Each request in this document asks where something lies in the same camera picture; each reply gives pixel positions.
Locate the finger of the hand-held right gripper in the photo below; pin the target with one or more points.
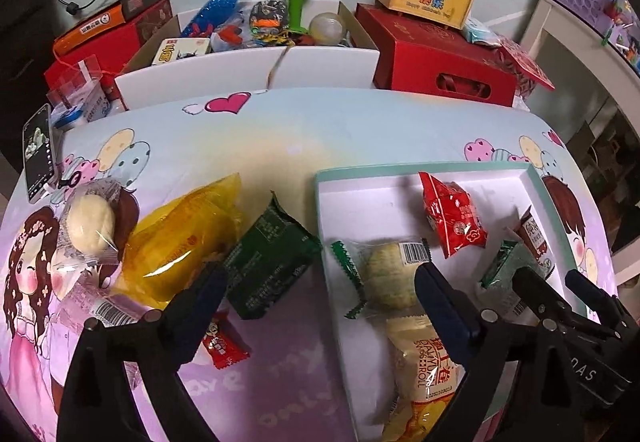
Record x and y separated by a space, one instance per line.
535 289
592 292

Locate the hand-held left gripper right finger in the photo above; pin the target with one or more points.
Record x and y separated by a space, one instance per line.
445 307

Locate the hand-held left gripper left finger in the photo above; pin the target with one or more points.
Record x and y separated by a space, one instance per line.
200 309

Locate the white and green snack packet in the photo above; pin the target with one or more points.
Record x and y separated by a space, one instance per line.
505 267

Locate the small red candy packet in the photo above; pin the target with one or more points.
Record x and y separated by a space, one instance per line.
225 347

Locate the red and white stick packet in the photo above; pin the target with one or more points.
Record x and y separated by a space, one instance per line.
535 237

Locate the green-edged clear bun packet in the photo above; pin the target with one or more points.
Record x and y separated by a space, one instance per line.
385 277

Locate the cream and orange snack packet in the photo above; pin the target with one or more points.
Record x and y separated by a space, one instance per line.
415 372

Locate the yellow bread packet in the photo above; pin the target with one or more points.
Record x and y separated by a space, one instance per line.
175 242

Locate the red snack packet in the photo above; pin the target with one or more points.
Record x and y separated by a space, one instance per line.
452 217

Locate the pink snack packet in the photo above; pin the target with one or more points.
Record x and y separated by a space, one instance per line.
85 292

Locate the white tray with teal rim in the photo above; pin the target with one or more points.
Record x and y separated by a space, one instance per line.
380 202

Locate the round bun clear packet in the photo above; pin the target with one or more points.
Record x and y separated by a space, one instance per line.
90 222

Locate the pink cartoon printed blanket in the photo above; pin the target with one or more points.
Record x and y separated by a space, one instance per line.
280 147

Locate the red patterned lid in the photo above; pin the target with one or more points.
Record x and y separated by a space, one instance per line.
525 64

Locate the black smartphone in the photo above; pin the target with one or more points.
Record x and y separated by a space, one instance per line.
39 152

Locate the blue and white small tub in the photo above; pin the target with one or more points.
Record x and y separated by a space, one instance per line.
67 117

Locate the red gift box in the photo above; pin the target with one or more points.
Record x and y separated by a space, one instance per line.
425 54

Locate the clear plastic box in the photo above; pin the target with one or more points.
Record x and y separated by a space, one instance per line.
80 84

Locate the small white card box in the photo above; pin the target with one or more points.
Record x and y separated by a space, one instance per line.
177 52

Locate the white shelf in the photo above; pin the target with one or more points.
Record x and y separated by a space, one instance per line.
565 32

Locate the teal tissue pack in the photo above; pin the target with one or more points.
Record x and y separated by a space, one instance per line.
479 31

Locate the white cardboard box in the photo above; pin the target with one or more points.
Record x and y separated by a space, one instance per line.
325 67

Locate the flat red box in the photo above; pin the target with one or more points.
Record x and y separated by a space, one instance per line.
115 44

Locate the colourful toy bundle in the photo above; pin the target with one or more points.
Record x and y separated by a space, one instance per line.
267 17

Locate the blue bottle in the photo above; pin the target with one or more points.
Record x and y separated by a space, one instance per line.
215 7

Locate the clear ball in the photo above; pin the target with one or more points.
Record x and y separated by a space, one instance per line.
325 28

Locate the orange and black box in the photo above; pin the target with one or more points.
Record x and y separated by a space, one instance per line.
95 24

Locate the green dumbbell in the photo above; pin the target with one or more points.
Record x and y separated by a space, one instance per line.
295 4

